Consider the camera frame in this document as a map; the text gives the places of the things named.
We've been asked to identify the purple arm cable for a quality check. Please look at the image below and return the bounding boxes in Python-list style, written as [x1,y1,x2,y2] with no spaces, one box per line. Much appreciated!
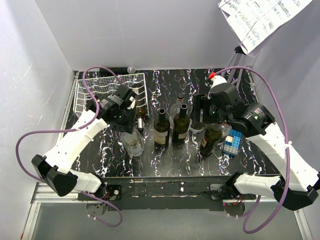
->
[214,66,292,235]
[15,66,123,181]

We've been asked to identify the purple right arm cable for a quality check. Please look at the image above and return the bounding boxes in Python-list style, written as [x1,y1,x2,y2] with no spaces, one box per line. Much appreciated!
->
[214,66,292,235]

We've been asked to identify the dark wine bottle open neck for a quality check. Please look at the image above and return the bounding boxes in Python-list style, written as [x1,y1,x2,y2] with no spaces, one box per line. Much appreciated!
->
[172,103,190,144]

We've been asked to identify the olive green wine bottle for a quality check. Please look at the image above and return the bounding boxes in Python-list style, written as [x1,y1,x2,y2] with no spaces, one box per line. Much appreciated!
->
[199,123,223,157]

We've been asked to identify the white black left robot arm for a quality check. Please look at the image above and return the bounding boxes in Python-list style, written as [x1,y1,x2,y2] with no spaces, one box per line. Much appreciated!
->
[31,84,138,200]

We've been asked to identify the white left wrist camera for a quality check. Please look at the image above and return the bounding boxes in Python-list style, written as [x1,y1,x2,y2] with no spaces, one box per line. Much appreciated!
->
[126,96,136,110]

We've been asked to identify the blue white toy bricks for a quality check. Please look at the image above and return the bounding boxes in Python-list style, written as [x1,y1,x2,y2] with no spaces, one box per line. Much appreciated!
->
[222,129,242,157]

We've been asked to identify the clear round glass bottle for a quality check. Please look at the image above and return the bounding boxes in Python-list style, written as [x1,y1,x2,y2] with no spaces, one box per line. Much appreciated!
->
[120,129,144,157]

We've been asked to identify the small bottle white cap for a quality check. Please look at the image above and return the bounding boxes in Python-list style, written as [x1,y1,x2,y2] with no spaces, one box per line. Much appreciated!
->
[218,123,232,145]

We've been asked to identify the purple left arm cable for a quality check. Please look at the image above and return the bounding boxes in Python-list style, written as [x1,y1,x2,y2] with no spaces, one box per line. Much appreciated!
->
[15,66,123,181]

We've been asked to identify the purple tripod stand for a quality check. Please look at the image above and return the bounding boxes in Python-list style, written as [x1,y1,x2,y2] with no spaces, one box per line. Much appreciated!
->
[219,46,247,86]

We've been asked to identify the dark green wine bottle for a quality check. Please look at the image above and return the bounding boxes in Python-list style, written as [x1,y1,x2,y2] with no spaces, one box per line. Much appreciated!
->
[153,108,170,148]

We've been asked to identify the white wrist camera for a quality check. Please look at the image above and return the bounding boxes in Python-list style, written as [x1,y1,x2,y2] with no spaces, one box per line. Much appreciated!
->
[208,72,227,88]
[126,96,136,110]

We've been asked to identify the aluminium frame rail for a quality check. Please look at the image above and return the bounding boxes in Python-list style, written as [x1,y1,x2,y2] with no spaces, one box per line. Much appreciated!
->
[21,71,111,240]

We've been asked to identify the white wire wine rack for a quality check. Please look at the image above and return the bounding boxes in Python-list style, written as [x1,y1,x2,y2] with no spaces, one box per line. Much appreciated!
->
[73,73,149,117]

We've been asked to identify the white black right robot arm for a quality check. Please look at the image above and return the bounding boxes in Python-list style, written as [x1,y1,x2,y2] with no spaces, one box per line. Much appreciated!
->
[190,83,320,211]

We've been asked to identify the white printed paper sheets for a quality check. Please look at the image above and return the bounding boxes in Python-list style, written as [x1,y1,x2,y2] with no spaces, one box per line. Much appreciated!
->
[218,0,311,55]

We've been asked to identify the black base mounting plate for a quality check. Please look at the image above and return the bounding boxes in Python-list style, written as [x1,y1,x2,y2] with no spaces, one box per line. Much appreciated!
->
[77,176,251,213]

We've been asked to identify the clear bottle white cap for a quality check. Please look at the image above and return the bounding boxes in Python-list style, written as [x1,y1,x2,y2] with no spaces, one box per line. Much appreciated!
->
[189,120,206,134]

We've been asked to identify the clear bottle black cap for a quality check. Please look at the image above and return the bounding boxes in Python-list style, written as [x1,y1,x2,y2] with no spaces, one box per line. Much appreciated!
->
[169,92,185,121]

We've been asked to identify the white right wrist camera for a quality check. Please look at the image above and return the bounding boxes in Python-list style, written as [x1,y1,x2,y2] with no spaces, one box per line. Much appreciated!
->
[208,72,227,88]

